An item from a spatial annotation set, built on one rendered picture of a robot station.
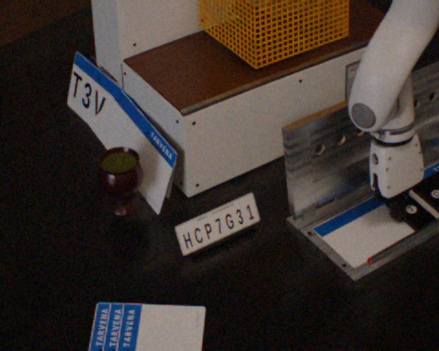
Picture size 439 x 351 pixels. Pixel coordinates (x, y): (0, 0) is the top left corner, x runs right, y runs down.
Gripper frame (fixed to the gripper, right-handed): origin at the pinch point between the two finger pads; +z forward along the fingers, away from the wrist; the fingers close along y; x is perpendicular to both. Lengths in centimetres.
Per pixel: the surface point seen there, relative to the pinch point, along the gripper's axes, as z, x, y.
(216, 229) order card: -1.9, 16.8, -28.7
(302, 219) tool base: 0.2, 11.1, -14.4
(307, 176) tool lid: -8.6, 9.9, -13.0
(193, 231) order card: -3.3, 17.1, -33.0
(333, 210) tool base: 0.5, 9.7, -8.2
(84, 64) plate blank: -20, 64, -28
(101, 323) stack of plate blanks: -5, 2, -59
